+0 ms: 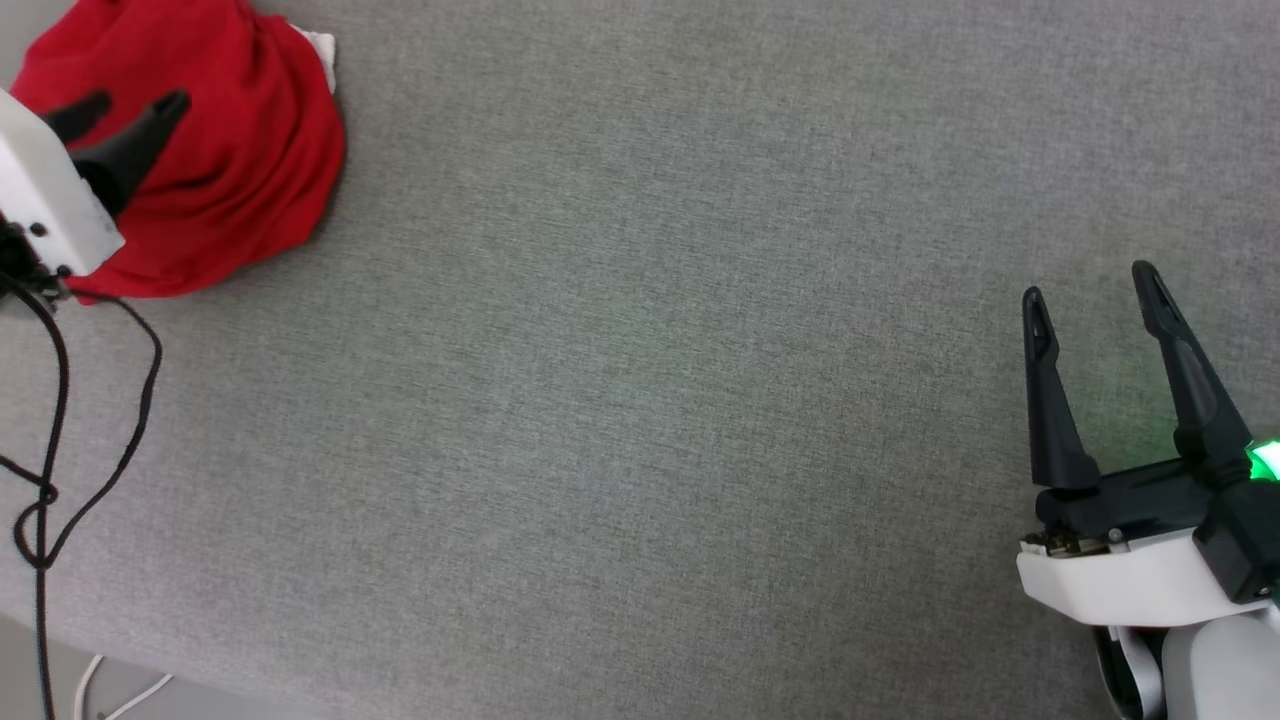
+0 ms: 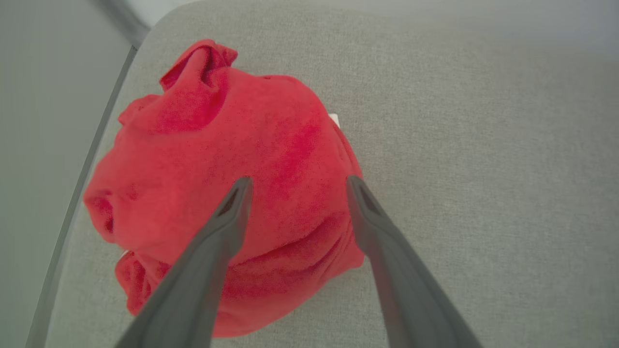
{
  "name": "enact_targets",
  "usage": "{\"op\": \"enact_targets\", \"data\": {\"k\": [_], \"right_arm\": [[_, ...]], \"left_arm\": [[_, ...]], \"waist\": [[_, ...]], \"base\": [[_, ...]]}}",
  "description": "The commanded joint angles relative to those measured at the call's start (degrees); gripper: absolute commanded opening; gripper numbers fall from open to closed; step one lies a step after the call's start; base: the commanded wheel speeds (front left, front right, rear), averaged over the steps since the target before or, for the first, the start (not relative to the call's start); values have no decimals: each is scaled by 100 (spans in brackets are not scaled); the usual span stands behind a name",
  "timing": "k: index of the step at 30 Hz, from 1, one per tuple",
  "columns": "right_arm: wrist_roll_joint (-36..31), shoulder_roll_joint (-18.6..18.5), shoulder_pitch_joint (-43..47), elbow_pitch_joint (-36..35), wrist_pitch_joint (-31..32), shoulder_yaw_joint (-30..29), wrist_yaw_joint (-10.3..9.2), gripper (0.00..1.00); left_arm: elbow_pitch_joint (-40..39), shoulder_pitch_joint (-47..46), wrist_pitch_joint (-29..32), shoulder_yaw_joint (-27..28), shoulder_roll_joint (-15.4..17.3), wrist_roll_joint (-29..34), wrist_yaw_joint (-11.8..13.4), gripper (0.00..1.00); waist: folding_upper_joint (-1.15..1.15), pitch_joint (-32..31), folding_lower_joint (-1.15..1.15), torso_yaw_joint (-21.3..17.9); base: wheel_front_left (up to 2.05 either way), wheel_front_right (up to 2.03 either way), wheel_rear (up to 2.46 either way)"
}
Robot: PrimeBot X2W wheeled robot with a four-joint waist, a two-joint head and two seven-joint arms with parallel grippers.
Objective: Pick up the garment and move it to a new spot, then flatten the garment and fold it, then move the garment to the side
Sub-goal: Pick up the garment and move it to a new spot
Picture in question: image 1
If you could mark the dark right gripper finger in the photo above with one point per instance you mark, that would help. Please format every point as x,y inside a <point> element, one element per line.
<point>1050,420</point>
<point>1195,390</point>

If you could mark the grey fabric sofa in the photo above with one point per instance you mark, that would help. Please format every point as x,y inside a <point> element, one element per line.
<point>640,380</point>

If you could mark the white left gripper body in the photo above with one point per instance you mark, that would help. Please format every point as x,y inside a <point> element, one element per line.
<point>40,190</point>

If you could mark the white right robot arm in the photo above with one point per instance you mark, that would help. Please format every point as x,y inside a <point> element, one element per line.
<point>1220,670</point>

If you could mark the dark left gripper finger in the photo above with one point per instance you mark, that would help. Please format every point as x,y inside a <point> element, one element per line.
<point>135,150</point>
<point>80,112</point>

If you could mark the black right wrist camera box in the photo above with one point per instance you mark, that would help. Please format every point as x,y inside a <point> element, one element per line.
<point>1240,540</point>

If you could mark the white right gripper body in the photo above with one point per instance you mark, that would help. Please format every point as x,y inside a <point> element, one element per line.
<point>1110,575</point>

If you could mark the red and white garment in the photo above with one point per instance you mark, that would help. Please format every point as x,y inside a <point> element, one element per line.
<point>230,150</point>

